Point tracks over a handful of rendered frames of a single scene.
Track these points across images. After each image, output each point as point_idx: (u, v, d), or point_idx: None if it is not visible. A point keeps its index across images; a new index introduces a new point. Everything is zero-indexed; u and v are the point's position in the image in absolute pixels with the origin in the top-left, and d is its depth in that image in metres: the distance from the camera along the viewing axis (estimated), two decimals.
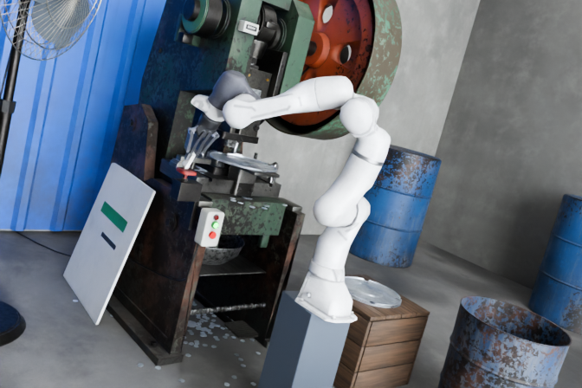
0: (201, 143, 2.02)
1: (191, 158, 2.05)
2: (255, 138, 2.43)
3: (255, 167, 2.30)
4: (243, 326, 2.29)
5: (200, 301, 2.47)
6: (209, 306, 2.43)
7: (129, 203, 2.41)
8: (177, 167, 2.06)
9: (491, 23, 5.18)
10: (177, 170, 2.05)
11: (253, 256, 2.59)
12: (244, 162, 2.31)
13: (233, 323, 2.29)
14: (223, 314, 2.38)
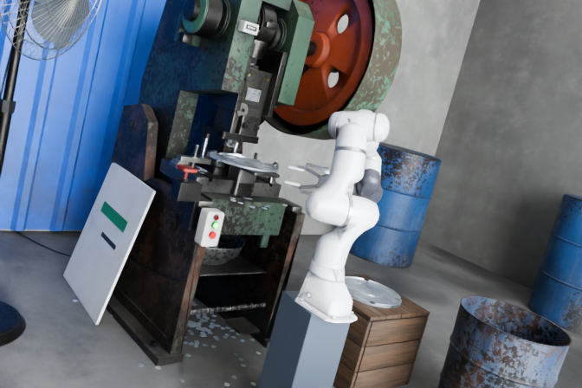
0: None
1: (298, 167, 2.38)
2: (255, 138, 2.43)
3: (258, 167, 2.32)
4: (244, 322, 2.29)
5: (200, 300, 2.47)
6: (209, 304, 2.43)
7: (129, 203, 2.41)
8: (178, 164, 2.05)
9: (491, 23, 5.18)
10: (178, 167, 2.05)
11: (253, 256, 2.59)
12: (247, 163, 2.32)
13: (234, 320, 2.29)
14: (224, 312, 2.38)
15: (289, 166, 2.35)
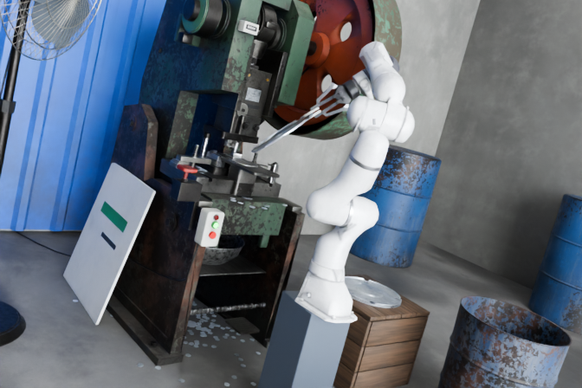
0: None
1: (312, 109, 2.23)
2: (255, 138, 2.43)
3: (296, 125, 2.19)
4: (244, 322, 2.29)
5: (200, 300, 2.47)
6: (209, 304, 2.43)
7: (129, 203, 2.41)
8: (178, 164, 2.05)
9: (491, 23, 5.18)
10: (178, 167, 2.05)
11: (253, 256, 2.59)
12: (285, 130, 2.20)
13: (234, 320, 2.29)
14: (224, 312, 2.38)
15: (304, 115, 2.22)
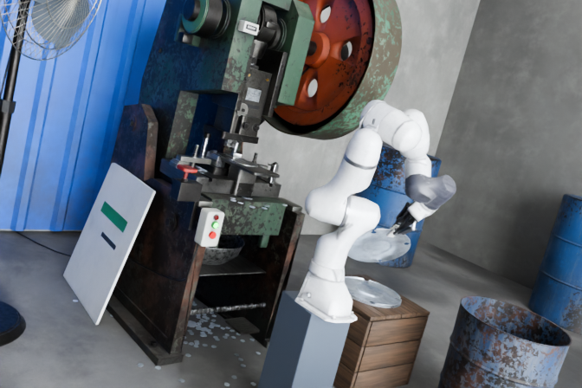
0: None
1: (396, 228, 2.32)
2: (255, 138, 2.43)
3: (375, 237, 2.36)
4: (244, 322, 2.29)
5: (200, 300, 2.47)
6: (209, 304, 2.43)
7: (129, 203, 2.41)
8: (178, 164, 2.05)
9: (491, 23, 5.18)
10: (178, 167, 2.05)
11: (253, 256, 2.59)
12: (371, 242, 2.40)
13: (234, 320, 2.29)
14: (224, 312, 2.38)
15: None
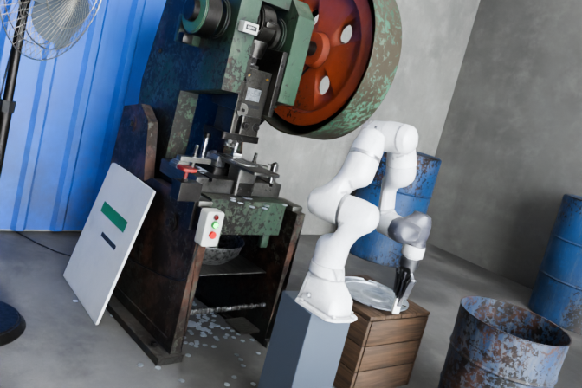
0: (401, 285, 2.21)
1: (397, 303, 2.22)
2: (255, 138, 2.43)
3: (373, 301, 2.31)
4: (244, 322, 2.29)
5: (200, 300, 2.47)
6: (209, 304, 2.43)
7: (129, 203, 2.41)
8: (178, 164, 2.05)
9: (491, 23, 5.18)
10: (178, 167, 2.05)
11: (253, 256, 2.59)
12: (369, 294, 2.35)
13: (234, 320, 2.29)
14: (224, 312, 2.38)
15: (398, 313, 2.23)
